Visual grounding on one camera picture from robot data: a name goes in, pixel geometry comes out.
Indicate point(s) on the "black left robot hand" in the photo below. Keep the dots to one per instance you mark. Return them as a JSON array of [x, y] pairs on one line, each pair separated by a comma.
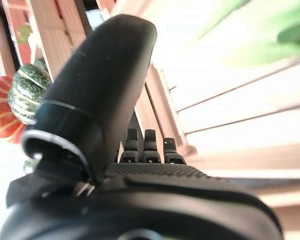
[[95, 100]]

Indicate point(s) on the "orange ribbed pumpkin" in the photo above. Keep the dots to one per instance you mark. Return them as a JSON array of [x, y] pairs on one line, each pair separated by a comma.
[[0, 110]]

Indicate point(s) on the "green striped pumpkin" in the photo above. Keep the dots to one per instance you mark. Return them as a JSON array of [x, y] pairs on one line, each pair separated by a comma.
[[27, 95]]

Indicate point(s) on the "green leafy vegetable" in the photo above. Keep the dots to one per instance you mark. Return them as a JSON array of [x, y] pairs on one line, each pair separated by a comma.
[[285, 32]]

